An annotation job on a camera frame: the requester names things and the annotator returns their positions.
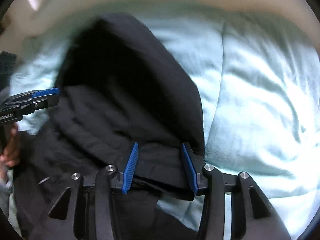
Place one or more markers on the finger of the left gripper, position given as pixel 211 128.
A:
pixel 31 105
pixel 35 93

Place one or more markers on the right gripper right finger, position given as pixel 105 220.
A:
pixel 252 214

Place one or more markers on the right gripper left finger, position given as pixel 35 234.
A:
pixel 84 207

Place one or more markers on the black hooded jacket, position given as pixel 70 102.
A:
pixel 119 86

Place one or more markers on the person's left hand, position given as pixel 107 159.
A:
pixel 10 156

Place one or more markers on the light teal duvet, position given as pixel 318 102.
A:
pixel 258 78

